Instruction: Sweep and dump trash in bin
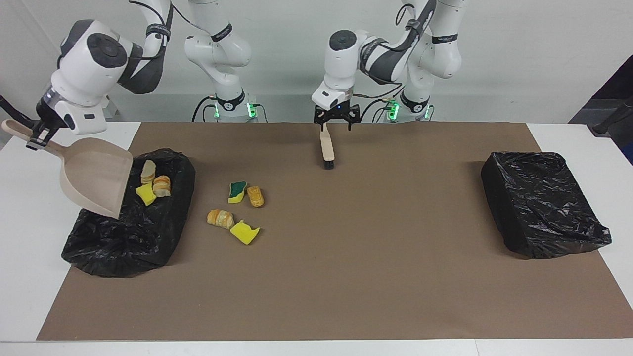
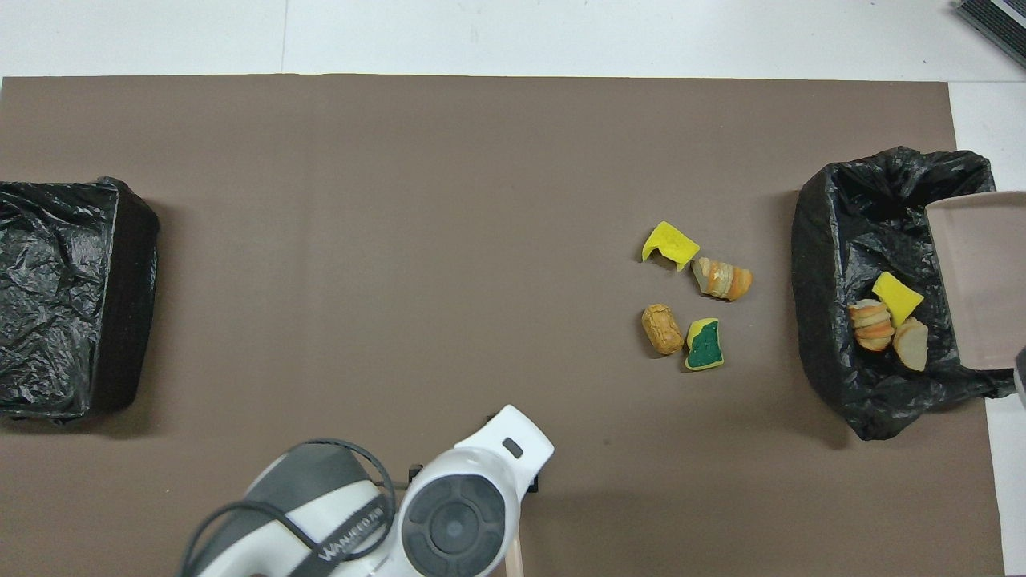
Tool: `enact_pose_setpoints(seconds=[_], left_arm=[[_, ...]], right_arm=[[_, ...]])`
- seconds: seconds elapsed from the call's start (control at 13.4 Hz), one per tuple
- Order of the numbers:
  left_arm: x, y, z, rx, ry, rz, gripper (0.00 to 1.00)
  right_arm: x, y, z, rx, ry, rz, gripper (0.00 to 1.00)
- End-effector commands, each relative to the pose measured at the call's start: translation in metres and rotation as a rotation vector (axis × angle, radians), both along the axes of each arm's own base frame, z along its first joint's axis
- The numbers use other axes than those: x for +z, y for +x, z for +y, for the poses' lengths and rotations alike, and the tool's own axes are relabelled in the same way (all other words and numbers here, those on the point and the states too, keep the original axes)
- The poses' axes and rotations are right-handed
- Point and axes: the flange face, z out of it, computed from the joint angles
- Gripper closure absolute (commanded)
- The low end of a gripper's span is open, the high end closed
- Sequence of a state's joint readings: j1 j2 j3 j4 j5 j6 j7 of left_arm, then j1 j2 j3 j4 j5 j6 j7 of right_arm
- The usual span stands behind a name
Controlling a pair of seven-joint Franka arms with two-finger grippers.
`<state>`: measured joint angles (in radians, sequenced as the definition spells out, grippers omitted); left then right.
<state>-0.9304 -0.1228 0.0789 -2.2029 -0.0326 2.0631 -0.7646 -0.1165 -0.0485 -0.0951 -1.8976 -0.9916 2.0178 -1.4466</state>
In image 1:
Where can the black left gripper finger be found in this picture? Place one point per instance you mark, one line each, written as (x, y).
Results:
(353, 121)
(319, 122)

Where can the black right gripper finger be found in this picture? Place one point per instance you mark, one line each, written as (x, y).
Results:
(37, 138)
(51, 134)

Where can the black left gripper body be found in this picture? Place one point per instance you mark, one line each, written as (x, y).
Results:
(336, 111)

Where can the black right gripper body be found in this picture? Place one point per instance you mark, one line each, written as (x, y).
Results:
(49, 116)

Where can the beige hand brush black bristles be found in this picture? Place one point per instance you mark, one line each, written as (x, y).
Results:
(327, 148)

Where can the beige plastic dustpan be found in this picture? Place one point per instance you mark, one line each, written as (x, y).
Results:
(96, 178)

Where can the brown bread roll piece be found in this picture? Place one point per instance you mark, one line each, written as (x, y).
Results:
(255, 197)

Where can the pale bread piece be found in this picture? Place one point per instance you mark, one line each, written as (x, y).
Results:
(148, 170)

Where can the green yellow sponge piece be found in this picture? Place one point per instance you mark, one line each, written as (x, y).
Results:
(237, 190)

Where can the striped croissant piece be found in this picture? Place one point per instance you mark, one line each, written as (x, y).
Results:
(161, 186)
(220, 218)

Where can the notched yellow sponge piece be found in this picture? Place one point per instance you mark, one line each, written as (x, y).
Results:
(242, 233)

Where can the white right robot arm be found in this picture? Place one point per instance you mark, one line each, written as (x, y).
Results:
(84, 74)

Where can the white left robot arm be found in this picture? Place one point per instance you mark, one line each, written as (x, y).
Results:
(341, 64)

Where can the black bag lined trash bin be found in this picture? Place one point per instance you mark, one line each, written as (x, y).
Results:
(148, 237)
(539, 202)

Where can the brown table mat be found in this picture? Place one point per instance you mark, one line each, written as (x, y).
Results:
(316, 306)

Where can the dark background panel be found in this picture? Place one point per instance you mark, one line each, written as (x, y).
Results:
(624, 84)

